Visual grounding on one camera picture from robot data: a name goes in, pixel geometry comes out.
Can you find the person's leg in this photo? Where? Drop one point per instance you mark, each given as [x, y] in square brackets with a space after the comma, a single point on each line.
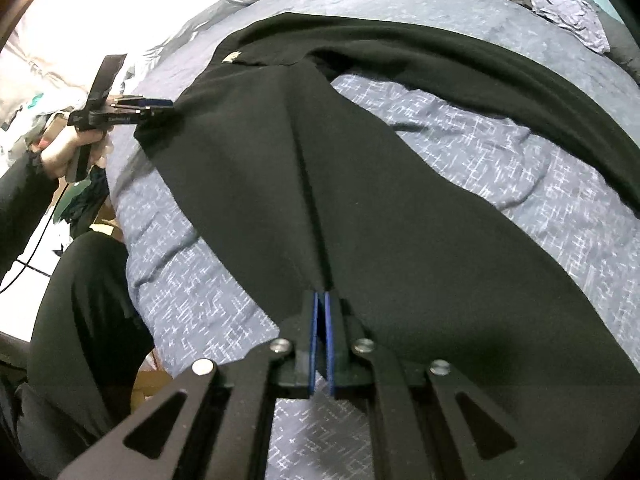
[75, 335]

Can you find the person's left forearm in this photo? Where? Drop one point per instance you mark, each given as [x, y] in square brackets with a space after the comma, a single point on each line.
[25, 205]

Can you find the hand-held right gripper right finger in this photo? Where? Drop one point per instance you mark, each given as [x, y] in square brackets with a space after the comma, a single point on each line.
[330, 350]

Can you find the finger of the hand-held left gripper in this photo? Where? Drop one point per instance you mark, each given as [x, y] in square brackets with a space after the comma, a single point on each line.
[155, 115]
[155, 103]

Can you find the bed with blue sheet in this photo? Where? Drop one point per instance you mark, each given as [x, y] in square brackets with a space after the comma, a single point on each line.
[475, 160]

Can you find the white plastic bag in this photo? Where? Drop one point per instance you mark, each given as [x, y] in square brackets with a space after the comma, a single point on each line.
[45, 60]

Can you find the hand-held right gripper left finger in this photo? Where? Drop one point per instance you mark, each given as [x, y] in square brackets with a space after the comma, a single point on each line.
[313, 340]

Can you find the light grey bed cover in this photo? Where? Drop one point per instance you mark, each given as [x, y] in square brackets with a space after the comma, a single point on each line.
[200, 20]

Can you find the black pants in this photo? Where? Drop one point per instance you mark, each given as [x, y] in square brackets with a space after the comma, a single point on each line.
[250, 160]

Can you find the purple checked shorts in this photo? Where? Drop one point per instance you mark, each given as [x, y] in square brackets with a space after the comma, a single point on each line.
[565, 10]

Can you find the person's left hand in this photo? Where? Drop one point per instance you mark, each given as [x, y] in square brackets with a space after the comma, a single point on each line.
[57, 155]

